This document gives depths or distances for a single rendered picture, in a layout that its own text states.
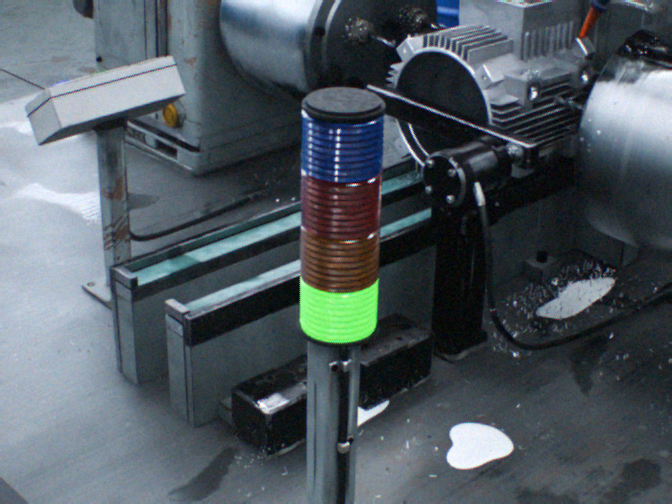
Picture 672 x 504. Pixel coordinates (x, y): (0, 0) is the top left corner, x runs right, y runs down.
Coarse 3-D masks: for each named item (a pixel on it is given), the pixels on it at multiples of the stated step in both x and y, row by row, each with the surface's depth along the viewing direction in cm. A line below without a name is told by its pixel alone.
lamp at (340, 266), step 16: (304, 240) 91; (320, 240) 90; (336, 240) 90; (352, 240) 90; (368, 240) 90; (304, 256) 92; (320, 256) 90; (336, 256) 90; (352, 256) 90; (368, 256) 91; (304, 272) 93; (320, 272) 91; (336, 272) 91; (352, 272) 91; (368, 272) 92; (320, 288) 92; (336, 288) 91; (352, 288) 91
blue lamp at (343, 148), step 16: (304, 112) 88; (384, 112) 88; (304, 128) 88; (320, 128) 86; (336, 128) 86; (352, 128) 86; (368, 128) 86; (384, 128) 88; (304, 144) 88; (320, 144) 86; (336, 144) 86; (352, 144) 86; (368, 144) 87; (304, 160) 89; (320, 160) 87; (336, 160) 87; (352, 160) 87; (368, 160) 87; (320, 176) 88; (336, 176) 87; (352, 176) 87; (368, 176) 88
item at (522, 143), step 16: (384, 96) 146; (400, 96) 144; (400, 112) 144; (416, 112) 142; (432, 112) 140; (448, 112) 139; (432, 128) 141; (448, 128) 139; (464, 128) 137; (480, 128) 136; (496, 128) 135; (464, 144) 138; (512, 144) 132; (528, 144) 131; (528, 160) 132
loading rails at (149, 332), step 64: (384, 192) 146; (512, 192) 146; (576, 192) 156; (192, 256) 131; (256, 256) 135; (384, 256) 134; (512, 256) 151; (128, 320) 126; (192, 320) 117; (256, 320) 123; (192, 384) 120
